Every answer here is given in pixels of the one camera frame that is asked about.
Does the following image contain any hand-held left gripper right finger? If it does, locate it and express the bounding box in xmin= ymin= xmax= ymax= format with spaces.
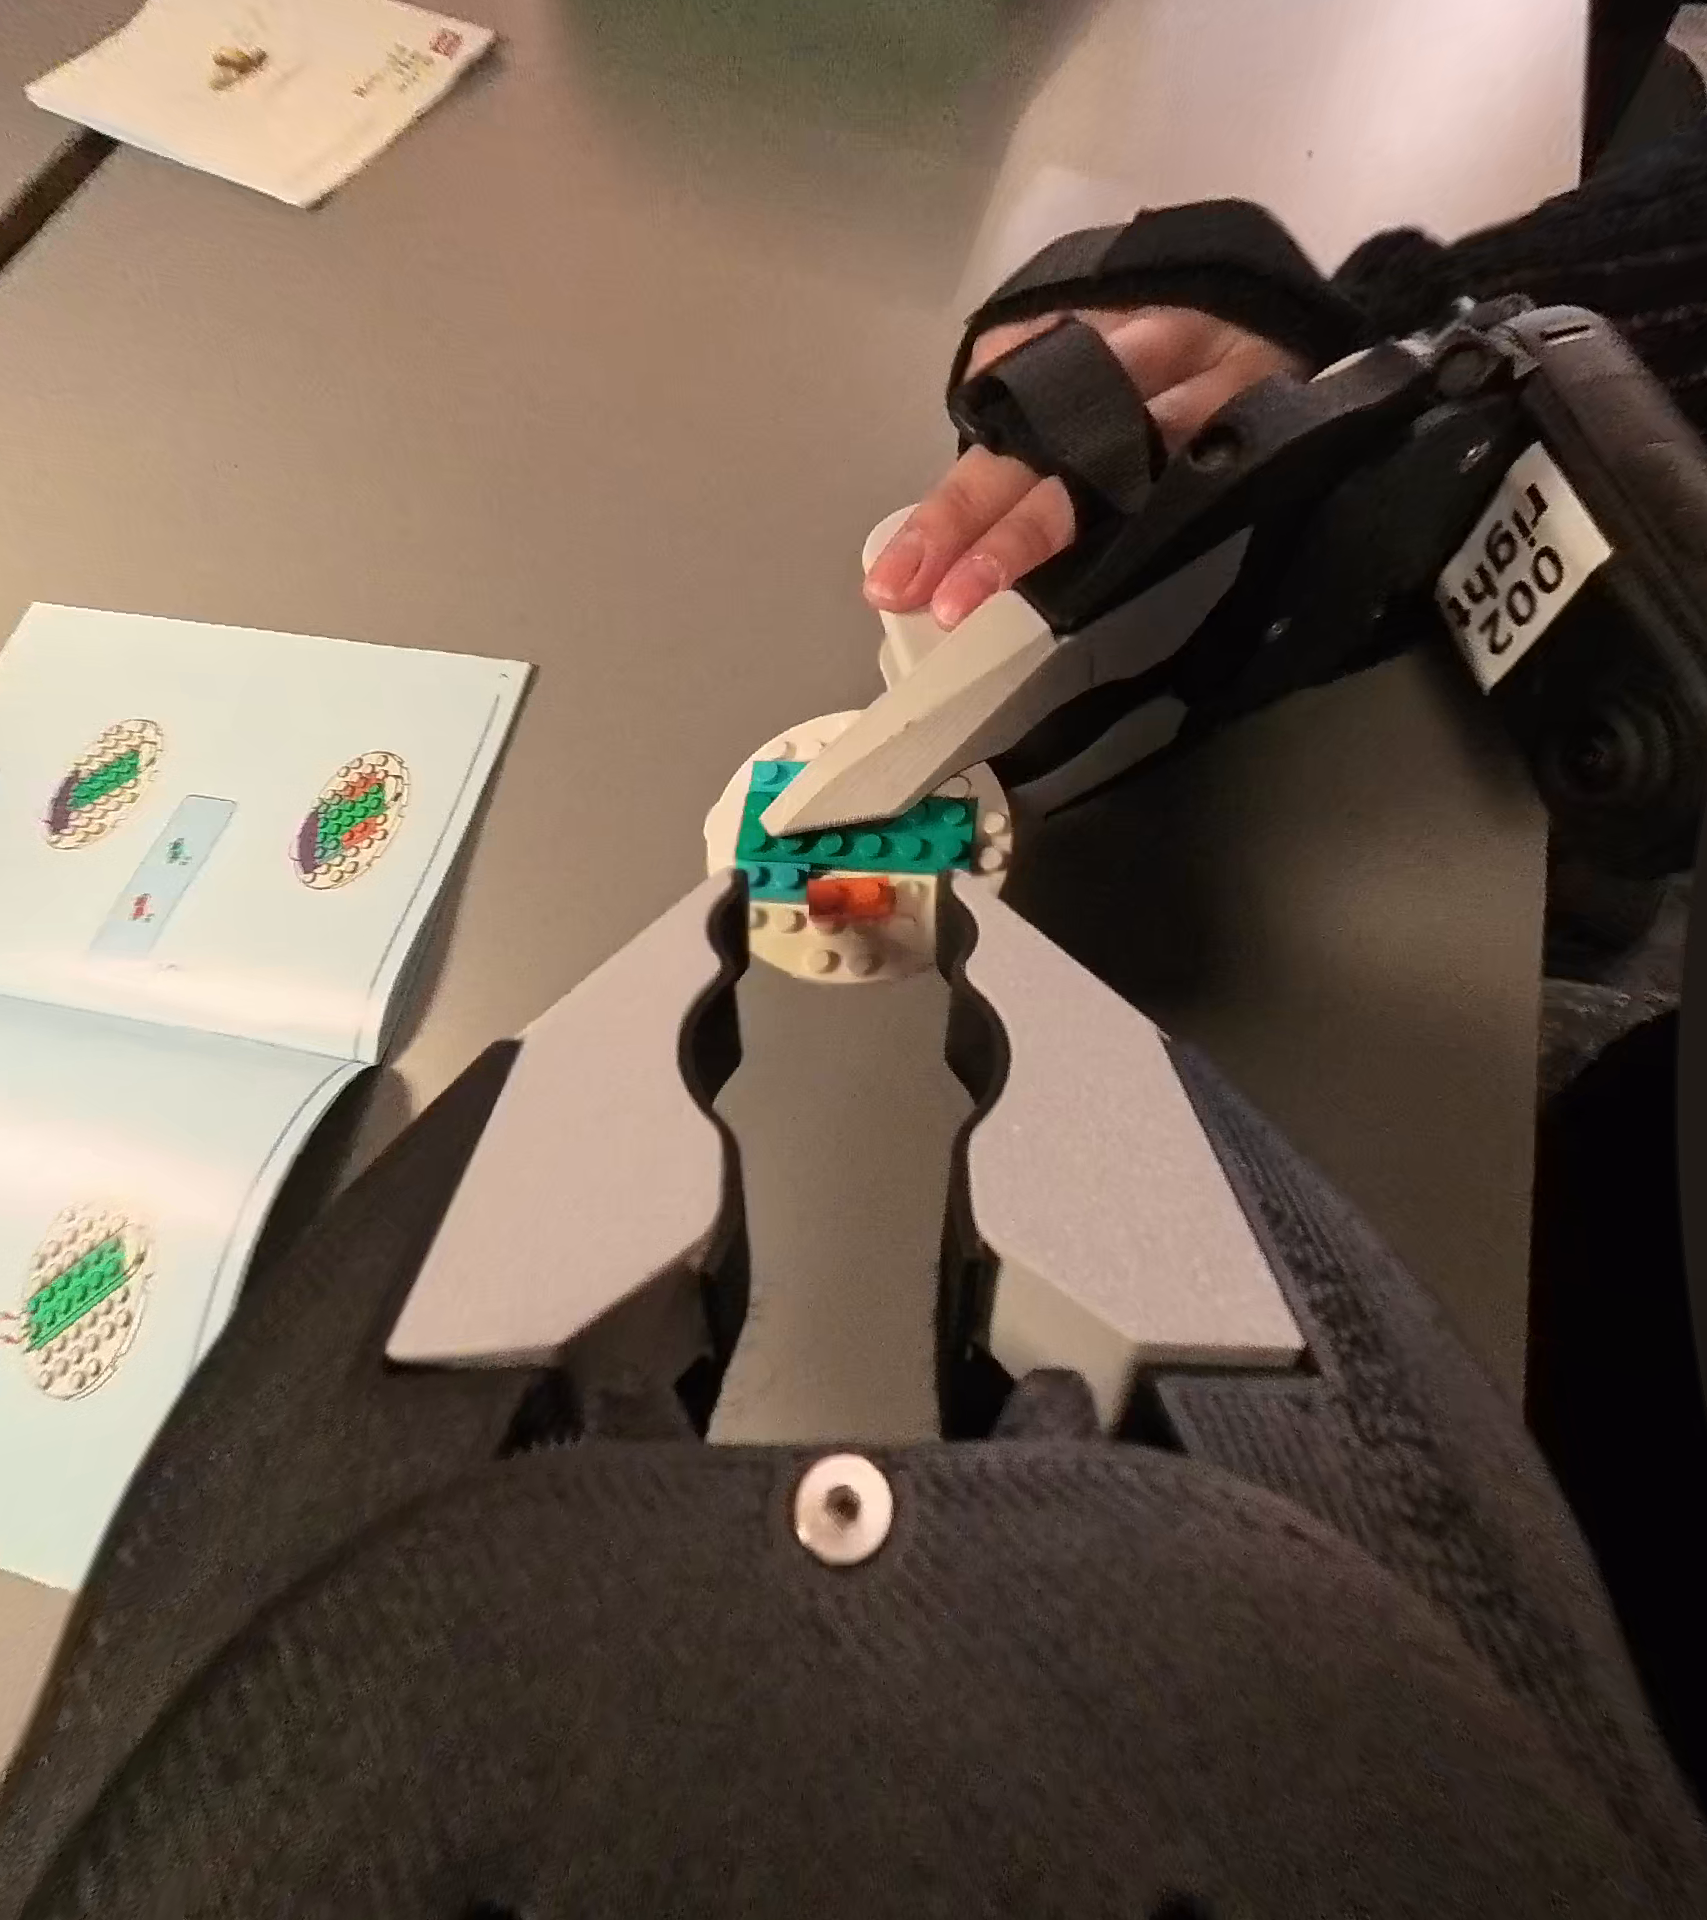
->
xmin=942 ymin=883 xmax=1308 ymax=1431

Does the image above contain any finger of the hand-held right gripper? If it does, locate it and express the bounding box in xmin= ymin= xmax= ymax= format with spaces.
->
xmin=999 ymin=689 xmax=1189 ymax=791
xmin=759 ymin=575 xmax=1270 ymax=835

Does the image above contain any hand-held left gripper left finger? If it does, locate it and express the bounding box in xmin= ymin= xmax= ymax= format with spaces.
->
xmin=384 ymin=870 xmax=750 ymax=1374

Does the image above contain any round white lego model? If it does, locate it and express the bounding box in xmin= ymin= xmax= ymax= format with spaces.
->
xmin=703 ymin=712 xmax=1015 ymax=987

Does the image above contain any lego instruction booklet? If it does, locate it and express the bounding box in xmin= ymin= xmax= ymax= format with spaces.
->
xmin=0 ymin=600 xmax=534 ymax=1596

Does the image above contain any person's right forearm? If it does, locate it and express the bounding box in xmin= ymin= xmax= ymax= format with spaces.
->
xmin=1324 ymin=60 xmax=1707 ymax=498

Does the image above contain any person's right hand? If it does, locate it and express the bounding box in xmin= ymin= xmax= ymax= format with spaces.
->
xmin=866 ymin=304 xmax=1312 ymax=631

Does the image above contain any person's dark clothing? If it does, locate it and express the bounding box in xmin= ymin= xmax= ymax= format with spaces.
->
xmin=1527 ymin=870 xmax=1707 ymax=1920

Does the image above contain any closed white booklet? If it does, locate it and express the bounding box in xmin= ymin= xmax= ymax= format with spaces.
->
xmin=25 ymin=0 xmax=498 ymax=212

